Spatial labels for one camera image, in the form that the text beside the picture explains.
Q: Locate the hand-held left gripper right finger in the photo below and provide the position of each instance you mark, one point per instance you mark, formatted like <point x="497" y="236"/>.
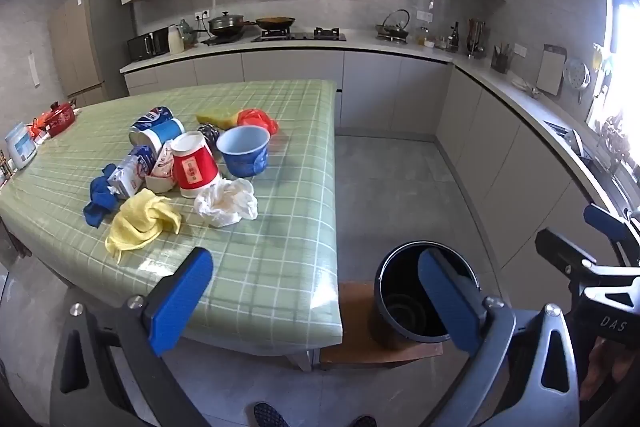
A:
<point x="450" y="302"/>

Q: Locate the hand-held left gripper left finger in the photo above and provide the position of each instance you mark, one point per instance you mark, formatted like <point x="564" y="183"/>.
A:
<point x="182" y="302"/>

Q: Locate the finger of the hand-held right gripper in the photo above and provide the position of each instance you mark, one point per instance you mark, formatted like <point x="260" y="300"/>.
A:
<point x="565" y="252"/>
<point x="607" y="221"/>

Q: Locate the black trash bin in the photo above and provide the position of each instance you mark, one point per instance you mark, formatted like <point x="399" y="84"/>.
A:
<point x="395" y="307"/>

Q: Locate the white tissue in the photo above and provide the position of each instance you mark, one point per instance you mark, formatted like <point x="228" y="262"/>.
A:
<point x="227" y="202"/>

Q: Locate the red paper cup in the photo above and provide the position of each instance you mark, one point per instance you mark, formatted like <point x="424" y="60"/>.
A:
<point x="192" y="169"/>

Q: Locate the red white paper carton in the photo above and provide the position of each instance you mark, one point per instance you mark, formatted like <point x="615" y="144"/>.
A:
<point x="164" y="164"/>

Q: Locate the blue paper cup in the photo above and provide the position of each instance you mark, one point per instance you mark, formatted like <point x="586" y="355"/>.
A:
<point x="245" y="152"/>

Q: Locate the red plastic bag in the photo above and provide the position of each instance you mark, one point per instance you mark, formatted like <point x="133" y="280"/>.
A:
<point x="257" y="119"/>

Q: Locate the person's right hand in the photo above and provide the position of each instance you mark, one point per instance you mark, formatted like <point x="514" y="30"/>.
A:
<point x="607" y="367"/>

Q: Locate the yellow cloth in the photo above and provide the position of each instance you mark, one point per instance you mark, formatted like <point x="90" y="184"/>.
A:
<point x="140" y="222"/>

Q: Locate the steel kitchen sink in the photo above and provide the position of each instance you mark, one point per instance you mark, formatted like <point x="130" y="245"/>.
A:
<point x="565" y="134"/>

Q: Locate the wooden stool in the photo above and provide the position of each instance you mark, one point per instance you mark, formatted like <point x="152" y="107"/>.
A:
<point x="350" y="322"/>

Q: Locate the beige cardboard piece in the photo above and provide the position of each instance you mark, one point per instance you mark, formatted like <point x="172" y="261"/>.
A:
<point x="160" y="183"/>

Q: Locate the green checked tablecloth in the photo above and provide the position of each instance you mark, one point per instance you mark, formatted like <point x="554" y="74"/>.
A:
<point x="280" y="217"/>

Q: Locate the blue cloth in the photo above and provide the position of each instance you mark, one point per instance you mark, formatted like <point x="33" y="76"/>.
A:
<point x="100" y="202"/>

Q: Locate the blue white milk carton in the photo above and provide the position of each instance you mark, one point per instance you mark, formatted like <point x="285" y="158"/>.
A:
<point x="127" y="177"/>

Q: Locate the person's dark shoe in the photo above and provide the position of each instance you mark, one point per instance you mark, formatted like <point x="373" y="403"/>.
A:
<point x="362" y="421"/>
<point x="267" y="414"/>

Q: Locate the metal colander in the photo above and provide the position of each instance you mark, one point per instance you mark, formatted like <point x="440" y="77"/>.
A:
<point x="576" y="74"/>

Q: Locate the white cutting board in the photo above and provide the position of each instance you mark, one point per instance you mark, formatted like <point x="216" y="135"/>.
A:
<point x="550" y="69"/>

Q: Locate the bright window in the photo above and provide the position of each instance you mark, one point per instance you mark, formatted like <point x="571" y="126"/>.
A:
<point x="620" y="57"/>

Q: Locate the blue white wipes canister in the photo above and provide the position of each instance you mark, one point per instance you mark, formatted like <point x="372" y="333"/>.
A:
<point x="157" y="136"/>

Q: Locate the steel wool scrubber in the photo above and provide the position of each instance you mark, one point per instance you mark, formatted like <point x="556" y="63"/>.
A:
<point x="209" y="133"/>

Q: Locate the blue soda can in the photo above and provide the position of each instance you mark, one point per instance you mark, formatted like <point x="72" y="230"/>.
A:
<point x="152" y="117"/>

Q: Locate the yellow green sponge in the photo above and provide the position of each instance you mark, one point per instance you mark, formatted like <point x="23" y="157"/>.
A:
<point x="217" y="117"/>

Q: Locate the dark utensil holder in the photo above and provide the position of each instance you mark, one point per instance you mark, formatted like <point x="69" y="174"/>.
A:
<point x="500" y="62"/>

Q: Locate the red tissue box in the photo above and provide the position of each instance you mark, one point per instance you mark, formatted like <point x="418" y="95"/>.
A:
<point x="60" y="117"/>

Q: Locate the metal utensil rack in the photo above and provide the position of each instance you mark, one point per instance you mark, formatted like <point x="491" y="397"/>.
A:
<point x="476" y="39"/>

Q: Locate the small white appliance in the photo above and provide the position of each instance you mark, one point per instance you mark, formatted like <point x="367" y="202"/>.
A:
<point x="20" y="147"/>

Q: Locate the grey base cabinets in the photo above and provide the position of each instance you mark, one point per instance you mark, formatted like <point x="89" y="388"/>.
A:
<point x="380" y="82"/>

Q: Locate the dark glass bottle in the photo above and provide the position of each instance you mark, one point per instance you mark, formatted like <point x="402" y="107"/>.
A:
<point x="454" y="39"/>

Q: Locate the yellow oil bottle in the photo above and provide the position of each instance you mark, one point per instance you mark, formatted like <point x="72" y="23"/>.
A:
<point x="424" y="37"/>

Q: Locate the black microwave oven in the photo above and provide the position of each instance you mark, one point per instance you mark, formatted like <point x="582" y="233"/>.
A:
<point x="147" y="44"/>

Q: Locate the white jug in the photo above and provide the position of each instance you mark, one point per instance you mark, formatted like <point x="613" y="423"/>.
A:
<point x="175" y="41"/>

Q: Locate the black induction cooker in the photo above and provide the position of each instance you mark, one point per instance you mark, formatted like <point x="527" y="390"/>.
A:
<point x="222" y="40"/>

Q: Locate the beige refrigerator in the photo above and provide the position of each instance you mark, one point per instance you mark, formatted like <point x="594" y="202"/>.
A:
<point x="80" y="42"/>

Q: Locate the lidded frying pan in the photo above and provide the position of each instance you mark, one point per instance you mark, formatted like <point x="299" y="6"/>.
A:
<point x="227" y="24"/>

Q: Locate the black gas stove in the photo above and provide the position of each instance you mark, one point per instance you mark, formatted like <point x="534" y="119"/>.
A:
<point x="299" y="37"/>

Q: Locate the black wok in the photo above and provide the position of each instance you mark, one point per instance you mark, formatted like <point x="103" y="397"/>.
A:
<point x="275" y="23"/>

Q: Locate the white wall outlet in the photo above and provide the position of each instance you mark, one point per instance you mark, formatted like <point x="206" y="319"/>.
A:
<point x="202" y="14"/>
<point x="424" y="14"/>

